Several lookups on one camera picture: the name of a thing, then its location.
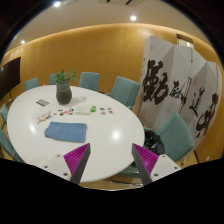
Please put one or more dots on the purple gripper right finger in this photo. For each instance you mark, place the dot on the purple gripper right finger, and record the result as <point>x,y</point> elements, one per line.
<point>151,166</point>

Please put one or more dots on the teal chair near left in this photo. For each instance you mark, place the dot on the teal chair near left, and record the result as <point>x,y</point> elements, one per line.
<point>8,148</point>

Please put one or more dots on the black wall television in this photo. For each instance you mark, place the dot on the black wall television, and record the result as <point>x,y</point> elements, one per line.
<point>9,76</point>

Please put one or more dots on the white calligraphy folding screen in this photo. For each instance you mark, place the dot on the white calligraphy folding screen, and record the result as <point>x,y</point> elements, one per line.
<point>176,78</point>

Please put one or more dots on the teal chair far middle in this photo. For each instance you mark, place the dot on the teal chair far middle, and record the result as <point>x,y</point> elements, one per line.
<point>89,80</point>

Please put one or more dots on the teal chair left side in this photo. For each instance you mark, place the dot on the teal chair left side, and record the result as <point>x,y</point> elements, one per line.
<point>4,114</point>

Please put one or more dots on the grey card on table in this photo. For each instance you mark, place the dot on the grey card on table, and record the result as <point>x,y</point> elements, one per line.
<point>42,102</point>

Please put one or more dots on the dark grey plant pot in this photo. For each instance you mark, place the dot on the dark grey plant pot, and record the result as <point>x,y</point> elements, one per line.
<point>63,92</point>

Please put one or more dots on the black bag on chair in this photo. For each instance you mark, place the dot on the black bag on chair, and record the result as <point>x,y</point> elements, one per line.
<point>153,143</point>

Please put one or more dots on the blue folded towel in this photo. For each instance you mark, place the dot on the blue folded towel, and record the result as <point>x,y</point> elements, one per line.
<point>71,132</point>

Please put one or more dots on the white box on table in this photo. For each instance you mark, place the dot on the white box on table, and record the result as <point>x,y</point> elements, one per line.
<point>83,110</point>

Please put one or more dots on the green small object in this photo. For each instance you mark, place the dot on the green small object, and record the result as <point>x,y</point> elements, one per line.
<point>93,109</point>

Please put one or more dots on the green potted plant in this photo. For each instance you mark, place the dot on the green potted plant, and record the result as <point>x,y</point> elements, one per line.
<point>62,76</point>

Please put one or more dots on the teal chair far left-middle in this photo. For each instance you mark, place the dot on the teal chair far left-middle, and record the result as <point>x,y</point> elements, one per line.
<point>52,79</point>

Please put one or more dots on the white oval table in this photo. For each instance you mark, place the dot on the white oval table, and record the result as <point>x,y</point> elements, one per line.
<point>111,130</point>

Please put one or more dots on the teal chair far left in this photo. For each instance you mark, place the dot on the teal chair far left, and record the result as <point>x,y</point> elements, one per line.
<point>32,83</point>

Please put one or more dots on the teal chair near right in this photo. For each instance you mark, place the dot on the teal chair near right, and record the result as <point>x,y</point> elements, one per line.
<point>176,137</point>

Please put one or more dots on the teal chair far right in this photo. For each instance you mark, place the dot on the teal chair far right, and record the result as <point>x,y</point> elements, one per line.
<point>125,91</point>

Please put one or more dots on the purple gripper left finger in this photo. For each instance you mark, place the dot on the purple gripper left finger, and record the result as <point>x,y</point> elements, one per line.
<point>69,166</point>

